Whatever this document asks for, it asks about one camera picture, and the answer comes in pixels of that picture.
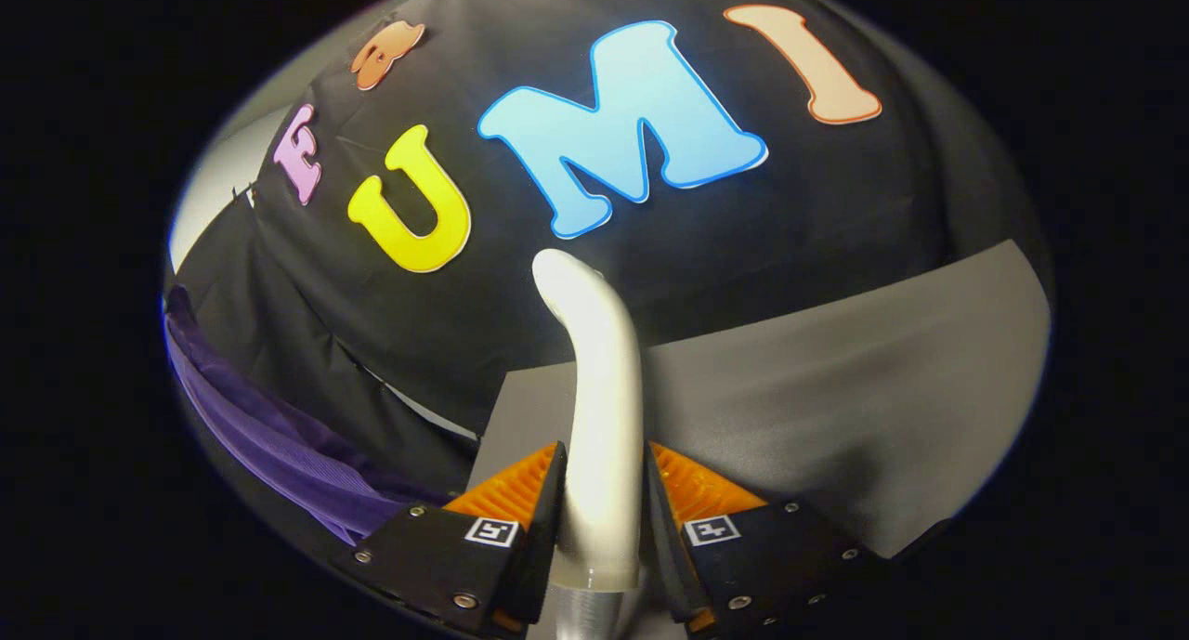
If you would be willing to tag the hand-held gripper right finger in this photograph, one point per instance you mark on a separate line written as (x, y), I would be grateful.
(771, 552)

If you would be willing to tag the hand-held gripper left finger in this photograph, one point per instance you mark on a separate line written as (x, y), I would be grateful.
(437, 556)

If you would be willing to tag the white garment steamer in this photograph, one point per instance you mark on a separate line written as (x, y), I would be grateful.
(604, 417)

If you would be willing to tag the grey cabinet with dark top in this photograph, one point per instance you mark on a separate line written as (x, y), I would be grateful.
(836, 398)

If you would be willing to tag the black backdrop cloth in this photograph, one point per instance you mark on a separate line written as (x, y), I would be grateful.
(817, 194)

